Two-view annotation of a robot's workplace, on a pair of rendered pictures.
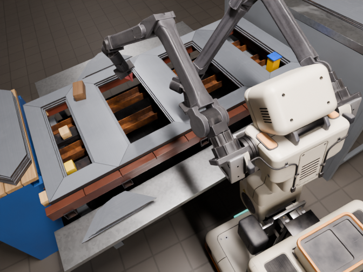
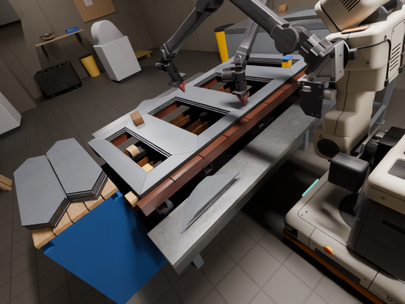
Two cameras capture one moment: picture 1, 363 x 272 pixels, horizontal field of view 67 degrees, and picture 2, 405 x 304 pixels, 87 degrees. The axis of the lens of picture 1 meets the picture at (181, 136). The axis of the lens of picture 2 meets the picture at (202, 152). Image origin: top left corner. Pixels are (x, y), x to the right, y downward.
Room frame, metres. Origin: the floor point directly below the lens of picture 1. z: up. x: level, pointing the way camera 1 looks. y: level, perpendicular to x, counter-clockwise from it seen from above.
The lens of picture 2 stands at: (-0.11, 0.45, 1.47)
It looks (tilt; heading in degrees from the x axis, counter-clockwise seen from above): 38 degrees down; 349
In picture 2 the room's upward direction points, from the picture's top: 18 degrees counter-clockwise
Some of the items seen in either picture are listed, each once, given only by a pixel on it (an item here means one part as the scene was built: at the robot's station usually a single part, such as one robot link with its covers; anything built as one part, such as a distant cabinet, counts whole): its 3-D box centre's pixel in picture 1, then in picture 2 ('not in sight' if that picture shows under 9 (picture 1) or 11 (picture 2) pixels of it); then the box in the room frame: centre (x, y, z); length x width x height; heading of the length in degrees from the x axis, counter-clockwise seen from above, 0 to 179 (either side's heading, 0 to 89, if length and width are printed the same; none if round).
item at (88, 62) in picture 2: not in sight; (90, 65); (7.57, 1.49, 0.29); 0.39 x 0.37 x 0.59; 107
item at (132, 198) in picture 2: (46, 197); (133, 198); (0.66, 0.67, 0.79); 0.06 x 0.05 x 0.04; 21
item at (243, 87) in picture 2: (190, 100); (241, 85); (0.94, -0.07, 0.96); 0.10 x 0.07 x 0.07; 111
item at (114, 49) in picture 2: not in sight; (115, 50); (6.04, 0.60, 0.65); 0.75 x 0.60 x 1.31; 107
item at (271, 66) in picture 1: (271, 70); (286, 72); (1.25, -0.61, 0.78); 0.05 x 0.05 x 0.19; 21
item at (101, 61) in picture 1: (99, 64); (144, 108); (1.66, 0.47, 0.77); 0.45 x 0.20 x 0.04; 111
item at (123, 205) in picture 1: (115, 210); (204, 194); (0.58, 0.38, 0.70); 0.39 x 0.12 x 0.04; 111
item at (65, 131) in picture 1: (65, 132); (132, 150); (1.05, 0.63, 0.79); 0.06 x 0.05 x 0.04; 21
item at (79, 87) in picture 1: (79, 90); (137, 118); (1.29, 0.54, 0.87); 0.12 x 0.06 x 0.05; 7
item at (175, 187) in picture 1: (182, 182); (255, 158); (0.68, 0.04, 0.66); 1.30 x 0.20 x 0.03; 111
